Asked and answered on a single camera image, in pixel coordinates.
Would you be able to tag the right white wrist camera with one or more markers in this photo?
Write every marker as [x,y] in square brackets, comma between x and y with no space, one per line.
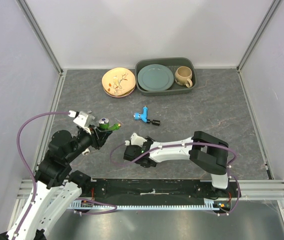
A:
[135,140]

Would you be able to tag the slotted cable duct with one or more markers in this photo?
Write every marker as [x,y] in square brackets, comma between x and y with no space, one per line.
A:
[208,205]

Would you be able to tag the white elbow fitting left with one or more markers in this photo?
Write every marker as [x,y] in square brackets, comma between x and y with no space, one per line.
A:
[86,152]

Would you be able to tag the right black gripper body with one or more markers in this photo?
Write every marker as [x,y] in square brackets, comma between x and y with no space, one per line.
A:
[149,141]

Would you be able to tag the bird pattern yellow plate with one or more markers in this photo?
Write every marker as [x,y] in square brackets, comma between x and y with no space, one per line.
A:
[118,81]

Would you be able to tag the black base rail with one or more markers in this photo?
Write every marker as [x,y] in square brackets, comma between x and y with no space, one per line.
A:
[156,192]

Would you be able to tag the blue water faucet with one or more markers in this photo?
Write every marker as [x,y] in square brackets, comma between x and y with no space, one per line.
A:
[144,117]

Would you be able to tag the teal plate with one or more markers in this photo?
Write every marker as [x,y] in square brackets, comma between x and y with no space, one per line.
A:
[155,78]

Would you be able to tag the beige ceramic mug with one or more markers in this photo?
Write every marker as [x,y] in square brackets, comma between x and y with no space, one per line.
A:
[183,76]

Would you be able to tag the green water faucet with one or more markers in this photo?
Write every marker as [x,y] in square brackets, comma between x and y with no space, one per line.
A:
[104,125]

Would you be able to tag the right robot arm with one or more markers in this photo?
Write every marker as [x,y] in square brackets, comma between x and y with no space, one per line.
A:
[206,151]

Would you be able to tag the grey-green dish tub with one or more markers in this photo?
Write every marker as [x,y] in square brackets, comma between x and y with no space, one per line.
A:
[173,63]

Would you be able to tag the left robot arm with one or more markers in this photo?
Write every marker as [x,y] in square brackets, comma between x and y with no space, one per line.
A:
[56,186]

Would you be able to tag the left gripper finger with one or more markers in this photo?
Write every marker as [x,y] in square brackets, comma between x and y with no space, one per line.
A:
[94,130]
[102,137]

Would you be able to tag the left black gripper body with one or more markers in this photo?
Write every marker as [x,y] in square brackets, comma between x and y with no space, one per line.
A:
[85,139]

